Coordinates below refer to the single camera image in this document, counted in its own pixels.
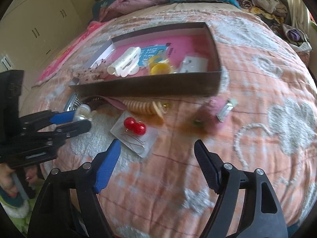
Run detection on pink fluffy pompom hair clip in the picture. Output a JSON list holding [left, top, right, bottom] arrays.
[[204, 97, 238, 123]]

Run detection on red bead earrings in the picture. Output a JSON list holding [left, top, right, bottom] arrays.
[[110, 112, 158, 158]]

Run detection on green jacket sleeve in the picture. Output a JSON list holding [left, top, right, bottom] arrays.
[[1, 179, 44, 236]]

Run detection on white hair claw clip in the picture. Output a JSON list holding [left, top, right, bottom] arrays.
[[107, 47, 141, 77]]

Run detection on yellow hoop earrings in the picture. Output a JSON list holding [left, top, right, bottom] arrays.
[[147, 55, 175, 75]]

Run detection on peach quilted bedspread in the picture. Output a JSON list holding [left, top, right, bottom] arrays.
[[20, 3, 316, 237]]

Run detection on tan spiral hair tie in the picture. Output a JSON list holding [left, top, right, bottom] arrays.
[[122, 99, 172, 119]]

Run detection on brown banana hair clip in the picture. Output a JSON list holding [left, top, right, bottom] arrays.
[[82, 95, 127, 111]]

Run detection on cream curtain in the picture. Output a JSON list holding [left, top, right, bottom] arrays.
[[287, 0, 310, 36]]

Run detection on blue silver hair comb clip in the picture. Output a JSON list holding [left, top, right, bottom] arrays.
[[63, 92, 82, 112]]

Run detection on cream wardrobe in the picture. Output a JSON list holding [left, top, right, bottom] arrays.
[[1, 0, 83, 96]]

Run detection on pink cartoon blanket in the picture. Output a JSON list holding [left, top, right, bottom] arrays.
[[33, 21, 108, 87]]

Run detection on pearl hair tie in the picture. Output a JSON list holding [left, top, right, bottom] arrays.
[[73, 104, 98, 123]]

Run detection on pink dotted scrunchie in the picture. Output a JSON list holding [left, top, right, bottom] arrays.
[[73, 59, 109, 84]]

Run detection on laundry basket with clothes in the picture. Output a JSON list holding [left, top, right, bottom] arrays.
[[282, 24, 312, 52]]

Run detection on dark cardboard tray box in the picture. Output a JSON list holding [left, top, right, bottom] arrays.
[[69, 22, 221, 98]]

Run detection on person's left hand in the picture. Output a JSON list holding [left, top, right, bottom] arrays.
[[1, 163, 38, 197]]

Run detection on clear bag with earrings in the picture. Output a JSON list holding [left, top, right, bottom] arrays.
[[179, 57, 208, 73]]

